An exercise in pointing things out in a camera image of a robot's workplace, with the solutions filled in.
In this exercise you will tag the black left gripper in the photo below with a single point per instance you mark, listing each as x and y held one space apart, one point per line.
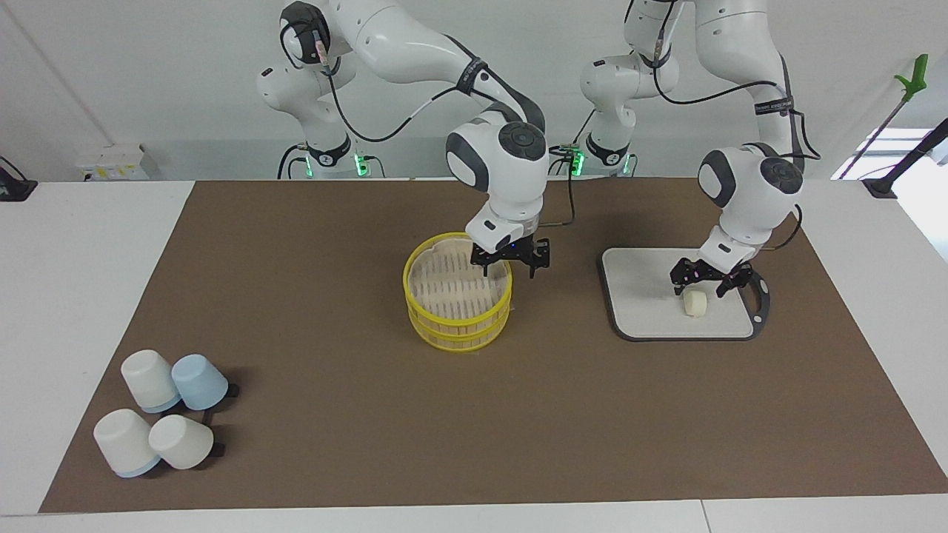
715 274

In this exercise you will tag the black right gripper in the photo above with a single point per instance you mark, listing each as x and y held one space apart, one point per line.
518 250

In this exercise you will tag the cream steamed bun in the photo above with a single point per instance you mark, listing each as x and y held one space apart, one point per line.
695 303

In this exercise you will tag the yellow rimmed bamboo steamer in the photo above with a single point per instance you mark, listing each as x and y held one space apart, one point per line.
452 333

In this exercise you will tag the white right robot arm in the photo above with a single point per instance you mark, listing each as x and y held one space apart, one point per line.
400 52

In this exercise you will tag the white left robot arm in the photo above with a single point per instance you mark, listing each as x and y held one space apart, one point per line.
740 44

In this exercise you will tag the grey cutting board black rim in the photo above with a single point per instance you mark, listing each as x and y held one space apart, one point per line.
644 296

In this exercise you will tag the brown table mat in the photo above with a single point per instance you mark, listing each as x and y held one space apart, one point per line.
296 296

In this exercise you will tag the green tipped pole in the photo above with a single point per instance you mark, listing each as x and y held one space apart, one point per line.
918 74

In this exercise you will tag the light blue plastic cup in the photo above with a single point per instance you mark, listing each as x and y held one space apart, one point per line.
200 381

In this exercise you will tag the cream plastic cup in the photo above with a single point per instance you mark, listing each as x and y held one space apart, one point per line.
181 442
147 377
122 440

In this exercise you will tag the white wall socket box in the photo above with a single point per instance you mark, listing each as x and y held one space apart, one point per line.
111 163

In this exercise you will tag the black clamp mount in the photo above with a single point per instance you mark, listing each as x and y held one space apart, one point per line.
15 191

